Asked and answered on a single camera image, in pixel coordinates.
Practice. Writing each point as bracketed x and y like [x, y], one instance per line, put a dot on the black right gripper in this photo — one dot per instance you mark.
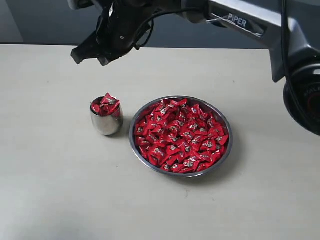
[116, 30]

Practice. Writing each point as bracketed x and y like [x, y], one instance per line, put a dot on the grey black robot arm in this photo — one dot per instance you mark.
[289, 29]

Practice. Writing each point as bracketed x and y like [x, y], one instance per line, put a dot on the steel cup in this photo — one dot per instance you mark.
[108, 125]

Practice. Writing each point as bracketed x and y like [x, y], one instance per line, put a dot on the round stainless steel bowl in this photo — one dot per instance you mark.
[140, 117]

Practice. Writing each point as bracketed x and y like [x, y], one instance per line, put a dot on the red wrapped candy pile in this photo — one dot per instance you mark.
[182, 140]

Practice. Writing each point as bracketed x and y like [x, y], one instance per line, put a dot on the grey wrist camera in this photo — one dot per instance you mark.
[82, 4]

